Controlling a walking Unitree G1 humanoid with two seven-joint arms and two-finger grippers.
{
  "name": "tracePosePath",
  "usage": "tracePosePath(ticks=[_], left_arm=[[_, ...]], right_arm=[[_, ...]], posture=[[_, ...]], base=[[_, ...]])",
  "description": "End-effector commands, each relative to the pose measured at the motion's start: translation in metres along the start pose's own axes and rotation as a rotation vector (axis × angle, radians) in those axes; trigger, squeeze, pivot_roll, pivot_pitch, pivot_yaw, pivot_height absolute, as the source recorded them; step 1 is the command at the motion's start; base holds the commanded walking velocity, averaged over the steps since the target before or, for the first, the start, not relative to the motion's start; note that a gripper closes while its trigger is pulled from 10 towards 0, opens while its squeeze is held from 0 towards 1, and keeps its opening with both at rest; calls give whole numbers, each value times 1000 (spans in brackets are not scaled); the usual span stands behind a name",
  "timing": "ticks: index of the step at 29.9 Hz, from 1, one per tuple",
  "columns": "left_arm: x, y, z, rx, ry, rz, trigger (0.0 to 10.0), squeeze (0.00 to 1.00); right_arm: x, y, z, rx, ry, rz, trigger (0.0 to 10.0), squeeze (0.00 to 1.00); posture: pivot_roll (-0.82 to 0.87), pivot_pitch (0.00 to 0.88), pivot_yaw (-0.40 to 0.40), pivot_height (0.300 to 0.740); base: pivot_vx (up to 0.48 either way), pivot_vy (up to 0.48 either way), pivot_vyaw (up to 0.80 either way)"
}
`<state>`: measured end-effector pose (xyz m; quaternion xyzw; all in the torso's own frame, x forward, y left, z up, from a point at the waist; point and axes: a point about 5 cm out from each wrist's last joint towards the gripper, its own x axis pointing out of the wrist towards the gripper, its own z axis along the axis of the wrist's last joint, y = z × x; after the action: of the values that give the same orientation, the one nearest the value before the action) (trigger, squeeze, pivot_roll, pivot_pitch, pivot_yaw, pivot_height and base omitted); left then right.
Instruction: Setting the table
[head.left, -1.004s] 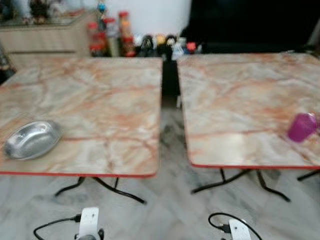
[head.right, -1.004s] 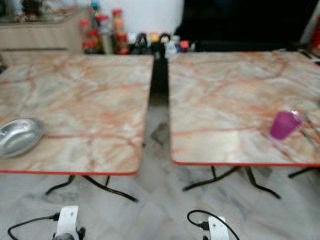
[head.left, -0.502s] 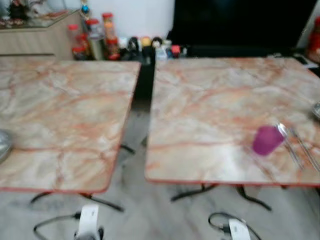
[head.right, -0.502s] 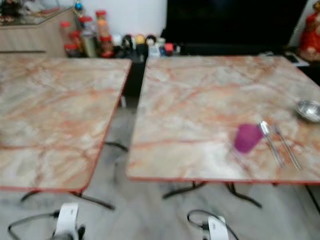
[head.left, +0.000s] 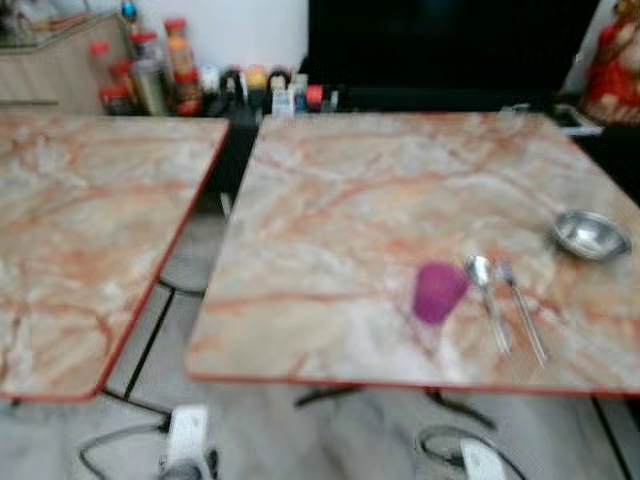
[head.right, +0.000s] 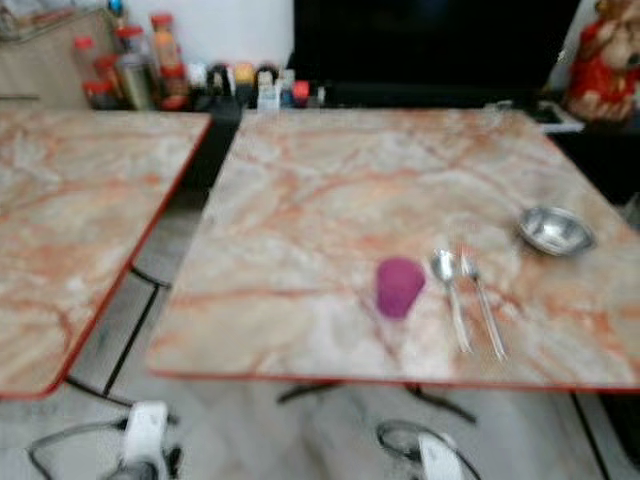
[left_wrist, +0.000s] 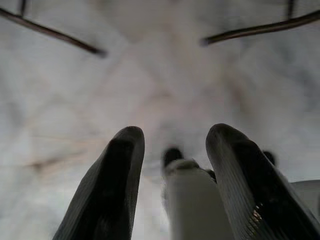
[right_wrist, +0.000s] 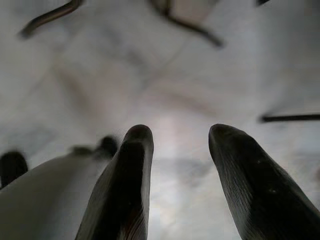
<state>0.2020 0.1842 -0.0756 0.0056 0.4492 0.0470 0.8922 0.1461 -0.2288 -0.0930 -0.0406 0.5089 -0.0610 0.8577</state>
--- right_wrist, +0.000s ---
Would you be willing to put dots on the marble top folding table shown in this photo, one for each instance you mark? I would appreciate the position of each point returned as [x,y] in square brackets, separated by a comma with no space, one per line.
[200,33]

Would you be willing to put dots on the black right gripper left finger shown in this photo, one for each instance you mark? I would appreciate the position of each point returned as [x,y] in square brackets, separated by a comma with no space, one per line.
[130,180]

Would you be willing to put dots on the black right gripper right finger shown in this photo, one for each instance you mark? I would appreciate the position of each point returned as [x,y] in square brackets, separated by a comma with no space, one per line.
[250,180]

